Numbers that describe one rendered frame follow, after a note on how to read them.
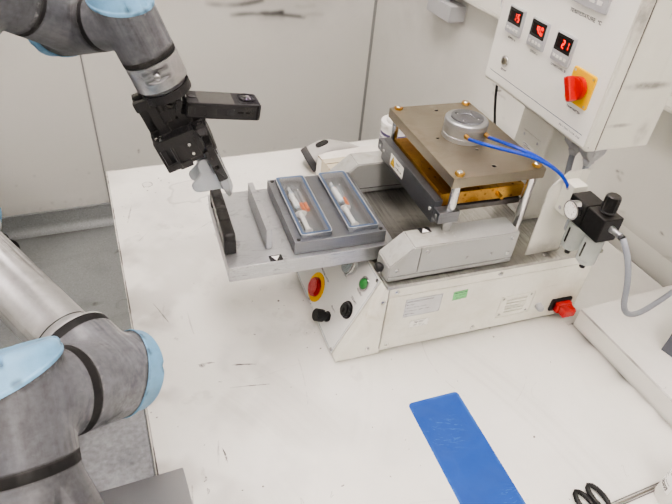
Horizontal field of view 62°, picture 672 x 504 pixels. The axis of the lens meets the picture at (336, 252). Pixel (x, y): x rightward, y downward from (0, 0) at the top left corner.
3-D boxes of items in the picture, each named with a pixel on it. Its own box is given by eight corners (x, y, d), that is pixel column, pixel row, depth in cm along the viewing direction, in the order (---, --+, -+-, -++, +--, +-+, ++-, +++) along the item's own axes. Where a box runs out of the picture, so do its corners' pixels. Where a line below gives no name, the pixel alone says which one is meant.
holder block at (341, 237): (346, 182, 114) (348, 171, 112) (384, 241, 99) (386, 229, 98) (267, 191, 109) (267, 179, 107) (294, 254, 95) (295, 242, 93)
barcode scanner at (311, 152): (361, 153, 169) (364, 129, 164) (372, 166, 163) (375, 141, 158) (297, 161, 162) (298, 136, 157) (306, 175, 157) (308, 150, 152)
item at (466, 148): (485, 139, 123) (500, 81, 115) (573, 220, 101) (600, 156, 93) (383, 148, 116) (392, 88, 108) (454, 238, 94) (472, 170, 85)
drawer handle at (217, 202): (221, 203, 104) (220, 185, 102) (236, 253, 94) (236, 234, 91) (210, 205, 104) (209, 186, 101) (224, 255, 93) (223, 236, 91)
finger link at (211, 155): (214, 172, 91) (192, 127, 85) (225, 167, 92) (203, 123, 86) (219, 187, 88) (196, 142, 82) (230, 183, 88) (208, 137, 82)
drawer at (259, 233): (351, 194, 118) (355, 161, 113) (392, 260, 102) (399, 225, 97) (208, 211, 109) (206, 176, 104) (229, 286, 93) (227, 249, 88)
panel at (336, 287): (290, 256, 128) (328, 189, 120) (331, 354, 106) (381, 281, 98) (282, 254, 127) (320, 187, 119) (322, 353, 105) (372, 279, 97)
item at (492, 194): (465, 148, 119) (475, 106, 113) (523, 207, 103) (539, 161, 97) (390, 156, 114) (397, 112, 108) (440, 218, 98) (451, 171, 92)
